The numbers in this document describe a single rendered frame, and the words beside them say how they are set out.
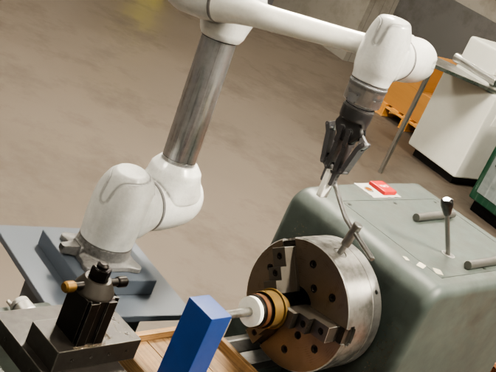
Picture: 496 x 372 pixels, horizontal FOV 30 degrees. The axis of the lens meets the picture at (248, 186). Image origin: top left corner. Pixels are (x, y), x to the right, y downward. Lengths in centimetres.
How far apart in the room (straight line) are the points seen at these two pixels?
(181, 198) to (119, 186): 23
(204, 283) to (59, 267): 195
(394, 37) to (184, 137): 78
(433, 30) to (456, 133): 273
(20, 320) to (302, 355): 66
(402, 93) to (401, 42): 668
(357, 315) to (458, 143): 566
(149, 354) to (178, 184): 64
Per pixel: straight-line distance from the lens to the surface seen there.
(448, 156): 775
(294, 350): 219
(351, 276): 211
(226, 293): 445
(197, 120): 258
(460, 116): 772
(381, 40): 207
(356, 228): 210
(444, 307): 223
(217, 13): 233
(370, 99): 210
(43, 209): 455
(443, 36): 1017
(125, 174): 249
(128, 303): 256
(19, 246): 264
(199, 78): 255
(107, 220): 250
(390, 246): 226
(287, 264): 213
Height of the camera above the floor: 203
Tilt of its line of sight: 21 degrees down
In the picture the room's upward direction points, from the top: 24 degrees clockwise
